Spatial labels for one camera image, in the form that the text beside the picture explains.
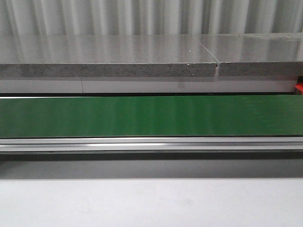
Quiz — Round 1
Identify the white pleated curtain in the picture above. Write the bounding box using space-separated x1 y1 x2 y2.
0 0 303 35

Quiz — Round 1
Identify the green conveyor belt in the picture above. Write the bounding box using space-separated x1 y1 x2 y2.
0 95 303 138

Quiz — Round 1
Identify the aluminium conveyor frame rail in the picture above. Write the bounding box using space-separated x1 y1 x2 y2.
0 136 303 160

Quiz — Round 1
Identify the grey stone countertop slab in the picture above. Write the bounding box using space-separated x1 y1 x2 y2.
0 33 303 79

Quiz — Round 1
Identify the red orange plastic object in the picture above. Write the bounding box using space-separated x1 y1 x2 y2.
295 76 303 95

